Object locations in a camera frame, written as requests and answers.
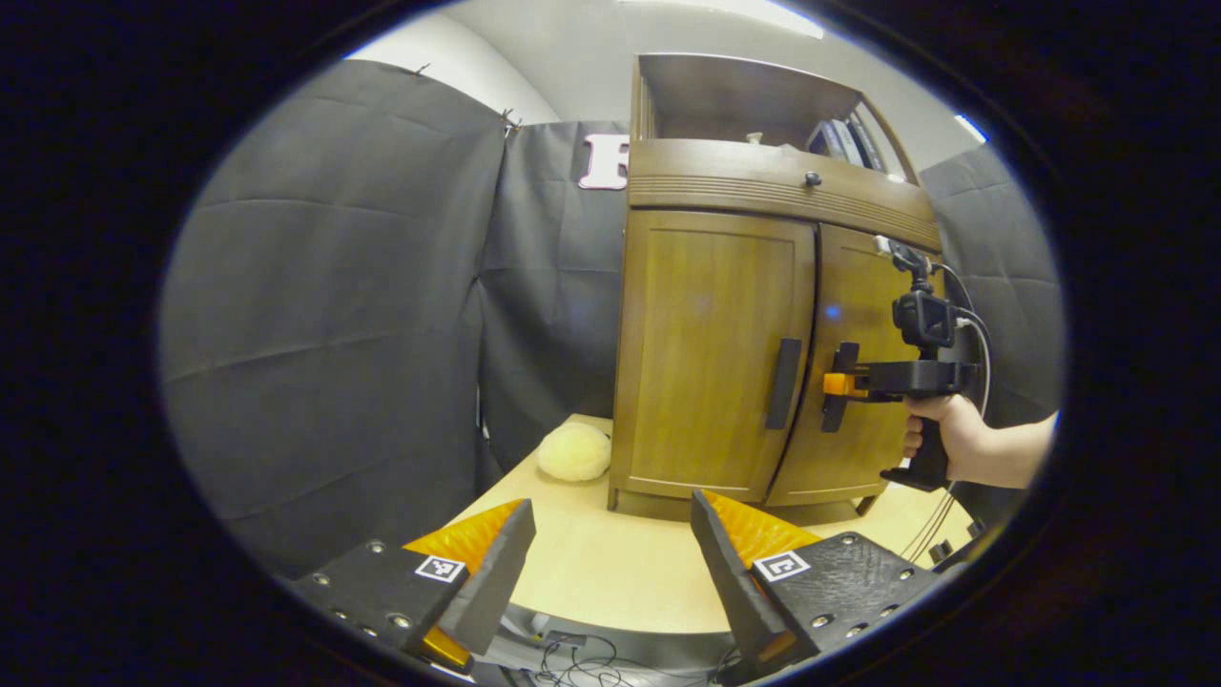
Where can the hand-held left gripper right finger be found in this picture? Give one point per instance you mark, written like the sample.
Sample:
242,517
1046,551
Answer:
730,582

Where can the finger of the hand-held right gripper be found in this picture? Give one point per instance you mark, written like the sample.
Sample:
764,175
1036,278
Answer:
839,384

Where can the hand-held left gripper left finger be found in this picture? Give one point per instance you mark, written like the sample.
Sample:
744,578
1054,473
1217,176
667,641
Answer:
496,572

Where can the wooden shoe cabinet door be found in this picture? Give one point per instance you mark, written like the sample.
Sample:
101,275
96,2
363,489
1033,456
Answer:
706,353
858,286

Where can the wooden double-door shoe cabinet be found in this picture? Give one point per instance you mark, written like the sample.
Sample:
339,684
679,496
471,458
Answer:
715,191

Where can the wooden cabinet drawer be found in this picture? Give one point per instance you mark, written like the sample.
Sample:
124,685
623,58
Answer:
715,176

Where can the cream fluffy ball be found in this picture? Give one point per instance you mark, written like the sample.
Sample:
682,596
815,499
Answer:
574,451

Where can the white ceiling light panel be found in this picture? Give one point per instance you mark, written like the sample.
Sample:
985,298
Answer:
744,11
971,128

